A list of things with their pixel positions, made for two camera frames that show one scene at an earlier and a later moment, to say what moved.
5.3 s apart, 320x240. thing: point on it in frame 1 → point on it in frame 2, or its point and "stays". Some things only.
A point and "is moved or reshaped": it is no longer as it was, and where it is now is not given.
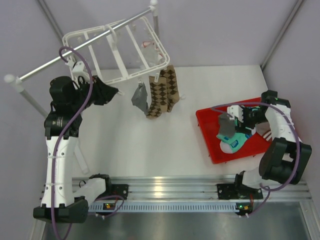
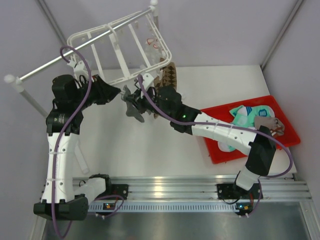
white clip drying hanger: (134, 50) stays
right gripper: (240, 126) → (139, 102)
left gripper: (104, 92) stays
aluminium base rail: (184, 193) stays
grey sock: (226, 126) is moved or reshaped
